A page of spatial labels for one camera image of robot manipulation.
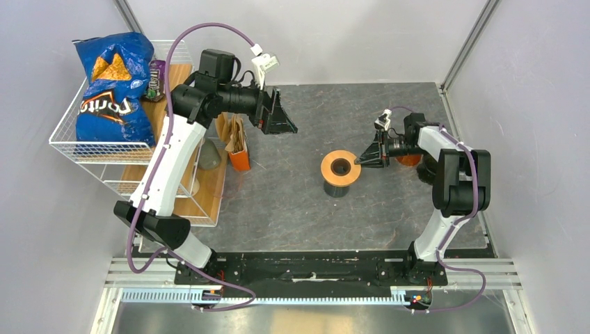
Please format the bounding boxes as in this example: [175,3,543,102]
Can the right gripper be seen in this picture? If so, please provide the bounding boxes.
[355,129,427,168]

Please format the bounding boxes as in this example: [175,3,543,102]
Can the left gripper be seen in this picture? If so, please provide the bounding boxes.
[218,74,298,136]

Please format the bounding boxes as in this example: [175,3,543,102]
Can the wooden dripper collar ring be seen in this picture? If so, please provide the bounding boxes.
[320,150,362,188]

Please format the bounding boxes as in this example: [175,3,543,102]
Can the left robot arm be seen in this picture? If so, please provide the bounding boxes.
[113,47,298,285]

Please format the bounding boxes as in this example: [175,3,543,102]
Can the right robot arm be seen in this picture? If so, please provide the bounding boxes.
[355,109,491,285]

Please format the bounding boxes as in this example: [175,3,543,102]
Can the orange filter holder box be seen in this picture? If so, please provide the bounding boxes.
[228,141,250,172]

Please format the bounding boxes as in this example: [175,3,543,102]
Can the dark green ceramic dripper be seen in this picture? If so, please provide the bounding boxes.
[416,154,438,186]

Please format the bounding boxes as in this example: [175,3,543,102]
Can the orange liquid glass beaker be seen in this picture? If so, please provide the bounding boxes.
[396,154,422,166]

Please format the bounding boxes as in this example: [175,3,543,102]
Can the dark glass carafe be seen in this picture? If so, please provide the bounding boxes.
[323,181,350,198]

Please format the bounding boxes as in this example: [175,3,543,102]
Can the purple candy packet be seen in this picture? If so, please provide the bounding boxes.
[142,59,166,102]

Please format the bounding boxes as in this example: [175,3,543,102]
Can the blue Doritos chip bag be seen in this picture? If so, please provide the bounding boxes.
[72,32,155,147]

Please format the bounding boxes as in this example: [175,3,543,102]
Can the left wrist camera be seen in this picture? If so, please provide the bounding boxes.
[250,43,280,90]

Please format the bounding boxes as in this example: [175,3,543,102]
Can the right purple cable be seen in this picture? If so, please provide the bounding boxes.
[389,106,488,315]

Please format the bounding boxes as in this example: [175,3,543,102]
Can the purple cable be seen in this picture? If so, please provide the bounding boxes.
[389,106,488,315]
[125,22,259,313]

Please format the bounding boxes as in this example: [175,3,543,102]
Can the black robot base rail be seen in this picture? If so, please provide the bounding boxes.
[174,248,448,301]

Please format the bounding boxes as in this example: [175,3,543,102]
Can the white wire shelf rack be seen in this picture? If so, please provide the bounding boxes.
[49,39,230,228]

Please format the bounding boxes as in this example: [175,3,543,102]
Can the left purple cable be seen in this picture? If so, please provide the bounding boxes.
[125,22,259,313]

